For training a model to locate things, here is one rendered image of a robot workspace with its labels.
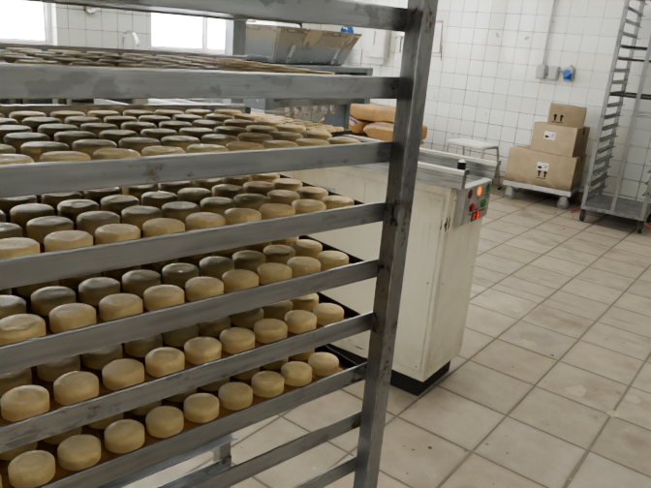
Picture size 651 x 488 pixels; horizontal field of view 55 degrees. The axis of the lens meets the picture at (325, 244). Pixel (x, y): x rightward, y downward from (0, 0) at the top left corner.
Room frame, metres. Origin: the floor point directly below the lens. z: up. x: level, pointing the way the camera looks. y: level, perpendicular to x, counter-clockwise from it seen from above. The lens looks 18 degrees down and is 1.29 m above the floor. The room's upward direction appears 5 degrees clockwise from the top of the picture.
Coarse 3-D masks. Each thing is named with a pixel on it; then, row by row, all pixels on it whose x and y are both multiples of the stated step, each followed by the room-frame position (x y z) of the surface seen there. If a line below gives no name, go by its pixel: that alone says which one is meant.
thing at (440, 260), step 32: (352, 192) 2.32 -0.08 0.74; (384, 192) 2.24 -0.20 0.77; (416, 192) 2.17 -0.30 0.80; (448, 192) 2.10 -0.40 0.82; (416, 224) 2.16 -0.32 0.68; (448, 224) 2.10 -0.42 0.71; (480, 224) 2.36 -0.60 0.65; (416, 256) 2.15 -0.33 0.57; (448, 256) 2.13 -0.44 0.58; (352, 288) 2.29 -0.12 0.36; (416, 288) 2.14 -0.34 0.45; (448, 288) 2.17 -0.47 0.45; (416, 320) 2.13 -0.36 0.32; (448, 320) 2.21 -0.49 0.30; (352, 352) 2.31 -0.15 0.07; (416, 352) 2.12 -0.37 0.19; (448, 352) 2.25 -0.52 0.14; (416, 384) 2.14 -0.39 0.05
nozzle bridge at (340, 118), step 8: (280, 64) 2.50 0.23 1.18; (288, 64) 2.55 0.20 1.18; (336, 72) 2.69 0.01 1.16; (344, 72) 2.73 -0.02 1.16; (352, 72) 2.78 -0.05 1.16; (360, 72) 2.84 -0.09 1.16; (368, 72) 2.89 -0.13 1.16; (248, 104) 2.38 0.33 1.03; (256, 104) 2.35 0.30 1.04; (264, 104) 2.33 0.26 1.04; (272, 104) 2.36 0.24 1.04; (280, 104) 2.45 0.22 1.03; (288, 104) 2.49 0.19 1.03; (296, 104) 2.54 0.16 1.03; (304, 104) 2.58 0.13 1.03; (312, 104) 2.62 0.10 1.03; (320, 104) 2.66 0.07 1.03; (328, 104) 2.71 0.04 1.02; (336, 104) 2.76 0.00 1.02; (344, 104) 2.81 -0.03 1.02; (248, 112) 2.41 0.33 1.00; (328, 112) 3.00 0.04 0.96; (336, 112) 2.98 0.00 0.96; (344, 112) 2.95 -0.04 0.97; (328, 120) 3.00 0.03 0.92; (336, 120) 2.97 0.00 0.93; (344, 120) 2.95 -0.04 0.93; (344, 128) 2.95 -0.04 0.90
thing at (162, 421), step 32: (320, 352) 0.93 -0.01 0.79; (224, 384) 0.81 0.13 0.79; (256, 384) 0.82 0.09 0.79; (288, 384) 0.86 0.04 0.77; (128, 416) 0.74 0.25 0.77; (160, 416) 0.72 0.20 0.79; (192, 416) 0.74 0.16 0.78; (32, 448) 0.65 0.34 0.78; (64, 448) 0.64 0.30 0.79; (96, 448) 0.64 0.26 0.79; (128, 448) 0.66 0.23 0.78; (0, 480) 0.58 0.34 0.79; (32, 480) 0.59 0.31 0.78
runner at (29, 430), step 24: (312, 336) 0.82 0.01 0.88; (336, 336) 0.85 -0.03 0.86; (216, 360) 0.71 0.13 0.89; (240, 360) 0.74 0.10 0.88; (264, 360) 0.76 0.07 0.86; (144, 384) 0.65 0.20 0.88; (168, 384) 0.67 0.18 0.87; (192, 384) 0.69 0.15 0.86; (72, 408) 0.59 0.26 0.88; (96, 408) 0.61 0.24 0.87; (120, 408) 0.63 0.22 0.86; (0, 432) 0.54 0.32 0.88; (24, 432) 0.55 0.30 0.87; (48, 432) 0.57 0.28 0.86
